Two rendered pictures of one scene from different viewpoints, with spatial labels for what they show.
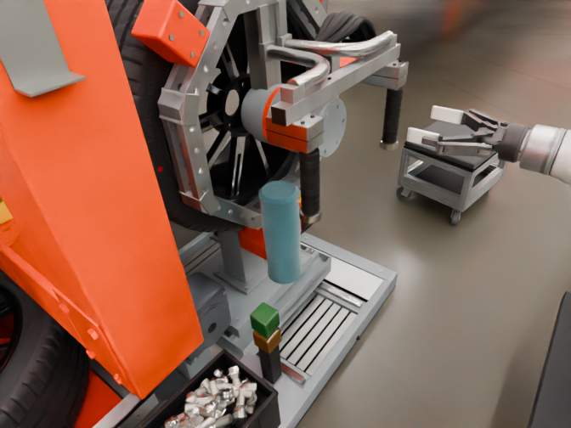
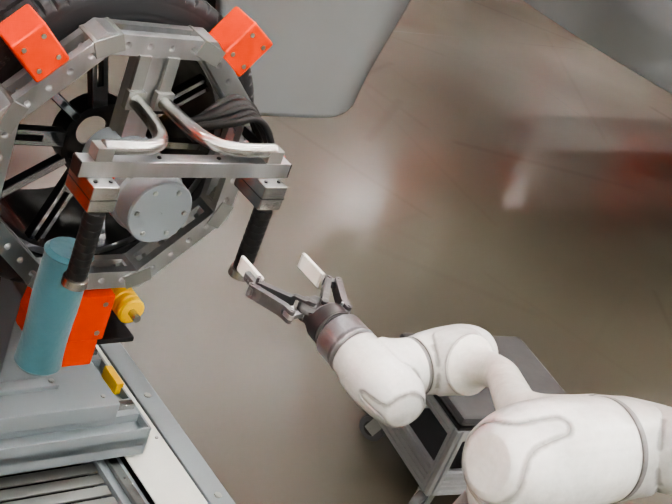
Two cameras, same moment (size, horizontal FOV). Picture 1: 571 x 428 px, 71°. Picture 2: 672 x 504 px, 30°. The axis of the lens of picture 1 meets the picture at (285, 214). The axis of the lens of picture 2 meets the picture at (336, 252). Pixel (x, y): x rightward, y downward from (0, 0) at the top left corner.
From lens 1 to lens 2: 1.44 m
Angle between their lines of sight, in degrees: 11
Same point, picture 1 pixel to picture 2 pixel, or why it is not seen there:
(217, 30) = (79, 60)
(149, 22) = (14, 28)
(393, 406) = not seen: outside the picture
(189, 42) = (42, 60)
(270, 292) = (22, 411)
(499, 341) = not seen: outside the picture
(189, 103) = (13, 110)
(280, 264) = (31, 340)
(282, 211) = (58, 272)
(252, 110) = not seen: hidden behind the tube
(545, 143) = (337, 333)
